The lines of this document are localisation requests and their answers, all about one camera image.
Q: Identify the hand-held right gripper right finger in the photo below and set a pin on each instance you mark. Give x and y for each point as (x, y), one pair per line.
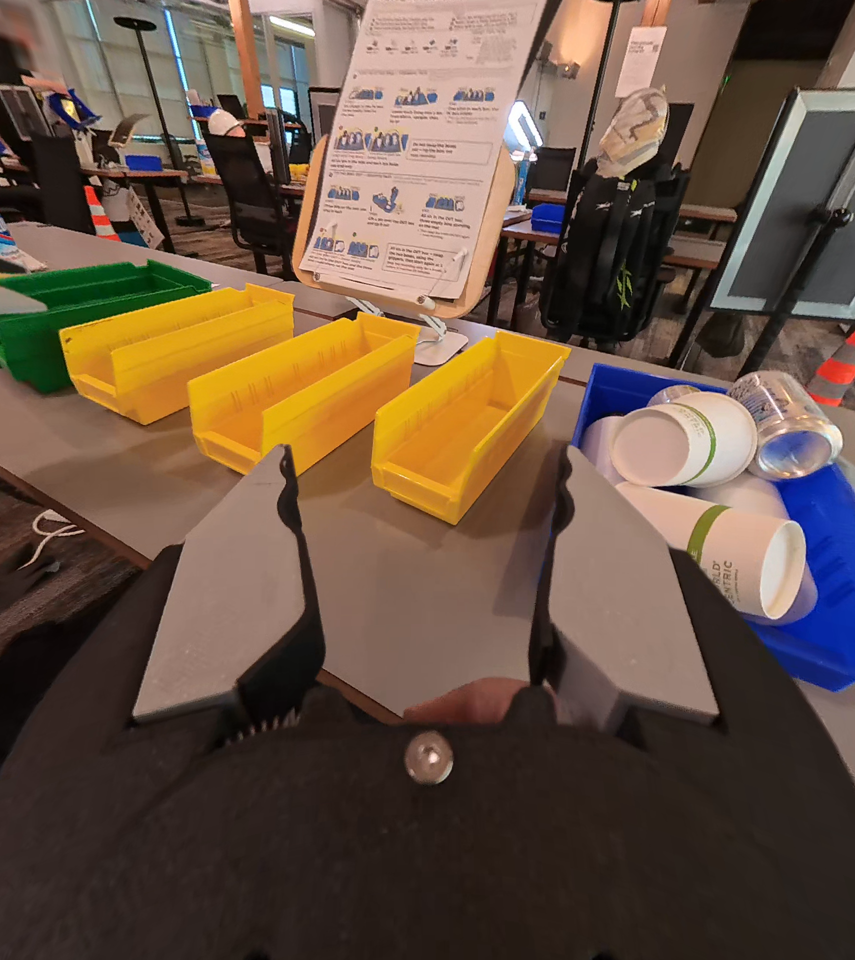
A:
(622, 600)

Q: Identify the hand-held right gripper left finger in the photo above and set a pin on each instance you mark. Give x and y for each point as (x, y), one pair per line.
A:
(225, 600)

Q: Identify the green plastic bin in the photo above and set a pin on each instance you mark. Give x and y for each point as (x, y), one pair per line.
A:
(30, 345)

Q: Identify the blue plastic bin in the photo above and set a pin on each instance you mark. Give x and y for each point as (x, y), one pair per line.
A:
(847, 570)

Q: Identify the green striped paper cup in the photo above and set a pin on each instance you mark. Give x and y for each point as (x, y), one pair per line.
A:
(660, 450)
(697, 540)

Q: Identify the orange traffic cone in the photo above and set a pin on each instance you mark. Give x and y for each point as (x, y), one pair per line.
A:
(844, 367)
(100, 217)

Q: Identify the yellow plastic bin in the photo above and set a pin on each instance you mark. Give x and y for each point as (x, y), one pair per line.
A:
(120, 375)
(247, 405)
(435, 457)

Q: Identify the small blue bin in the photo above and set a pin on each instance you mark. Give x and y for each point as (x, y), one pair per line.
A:
(144, 162)
(549, 217)

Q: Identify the black floor lamp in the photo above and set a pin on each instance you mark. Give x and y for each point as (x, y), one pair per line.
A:
(154, 112)

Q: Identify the black office chair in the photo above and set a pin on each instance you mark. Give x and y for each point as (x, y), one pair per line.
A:
(247, 195)

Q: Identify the white metal stand base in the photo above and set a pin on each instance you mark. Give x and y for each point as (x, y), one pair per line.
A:
(439, 345)

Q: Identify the black backpack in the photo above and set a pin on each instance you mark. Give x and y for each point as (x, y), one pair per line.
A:
(607, 255)

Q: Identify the grey framed board panel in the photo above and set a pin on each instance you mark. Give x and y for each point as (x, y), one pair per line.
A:
(795, 202)

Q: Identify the printed instruction sheet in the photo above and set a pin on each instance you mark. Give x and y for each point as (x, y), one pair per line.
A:
(412, 150)

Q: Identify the crumpled white patterned bundle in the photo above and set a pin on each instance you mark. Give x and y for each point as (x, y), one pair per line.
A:
(634, 135)

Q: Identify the black light stand pole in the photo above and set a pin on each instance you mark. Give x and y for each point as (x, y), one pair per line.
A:
(598, 75)

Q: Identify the black board stand frame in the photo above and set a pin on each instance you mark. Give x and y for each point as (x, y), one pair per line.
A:
(832, 225)

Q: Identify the white wall notice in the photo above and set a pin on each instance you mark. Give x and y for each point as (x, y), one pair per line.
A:
(641, 56)

